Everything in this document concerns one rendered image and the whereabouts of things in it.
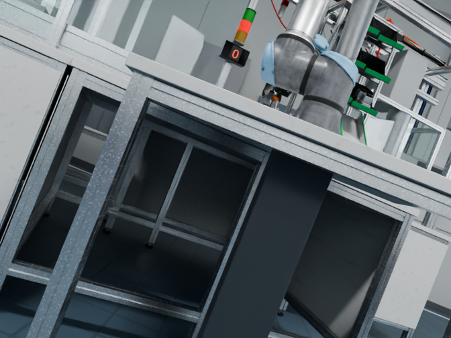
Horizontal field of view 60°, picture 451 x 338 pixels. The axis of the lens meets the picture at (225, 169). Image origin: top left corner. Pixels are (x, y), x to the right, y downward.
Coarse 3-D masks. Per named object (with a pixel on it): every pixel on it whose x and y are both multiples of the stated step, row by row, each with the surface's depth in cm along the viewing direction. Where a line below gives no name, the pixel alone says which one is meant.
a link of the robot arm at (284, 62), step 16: (304, 0) 110; (320, 0) 109; (304, 16) 108; (320, 16) 110; (288, 32) 107; (304, 32) 108; (272, 48) 107; (288, 48) 106; (304, 48) 107; (272, 64) 106; (288, 64) 106; (304, 64) 105; (272, 80) 109; (288, 80) 107
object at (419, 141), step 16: (352, 112) 264; (384, 112) 258; (368, 128) 256; (384, 128) 259; (416, 128) 267; (432, 128) 271; (368, 144) 257; (384, 144) 261; (416, 144) 269; (432, 144) 273; (416, 160) 270
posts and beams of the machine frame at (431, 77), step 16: (288, 0) 278; (384, 0) 240; (416, 16) 249; (432, 32) 254; (368, 48) 303; (432, 80) 321; (416, 96) 322; (416, 112) 324; (448, 160) 274; (448, 176) 272
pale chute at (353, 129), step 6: (342, 114) 192; (342, 120) 188; (348, 120) 190; (354, 120) 192; (360, 120) 189; (342, 126) 185; (348, 126) 187; (354, 126) 189; (360, 126) 187; (342, 132) 181; (348, 132) 183; (354, 132) 185; (360, 132) 184; (348, 138) 180; (354, 138) 182; (360, 138) 182; (366, 144) 175
